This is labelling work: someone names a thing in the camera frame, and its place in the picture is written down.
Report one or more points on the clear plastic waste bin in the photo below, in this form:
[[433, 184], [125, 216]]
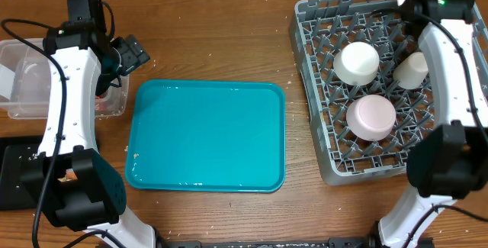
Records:
[[25, 84]]

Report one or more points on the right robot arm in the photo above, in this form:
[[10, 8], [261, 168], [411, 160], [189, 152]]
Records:
[[451, 161]]

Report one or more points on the pale green bowl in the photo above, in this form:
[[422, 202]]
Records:
[[356, 64]]

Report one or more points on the white upside-down cup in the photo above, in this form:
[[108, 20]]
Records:
[[411, 73]]

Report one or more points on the grey dishwasher rack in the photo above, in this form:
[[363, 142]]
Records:
[[321, 29]]

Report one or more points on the black waste tray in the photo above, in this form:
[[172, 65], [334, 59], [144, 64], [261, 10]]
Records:
[[13, 149]]

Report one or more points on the orange carrot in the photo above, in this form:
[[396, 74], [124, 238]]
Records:
[[69, 176]]

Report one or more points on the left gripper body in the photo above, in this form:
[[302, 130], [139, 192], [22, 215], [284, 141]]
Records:
[[126, 56]]

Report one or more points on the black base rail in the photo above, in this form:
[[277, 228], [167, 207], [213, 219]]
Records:
[[334, 242]]

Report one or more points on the red snack wrapper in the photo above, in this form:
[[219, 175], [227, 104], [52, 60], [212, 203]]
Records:
[[101, 102]]

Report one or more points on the teal plastic serving tray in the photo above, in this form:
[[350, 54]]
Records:
[[207, 136]]

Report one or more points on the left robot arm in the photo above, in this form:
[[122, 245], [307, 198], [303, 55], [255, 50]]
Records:
[[72, 184]]

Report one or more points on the small white plate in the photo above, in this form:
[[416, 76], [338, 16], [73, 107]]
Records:
[[371, 118]]

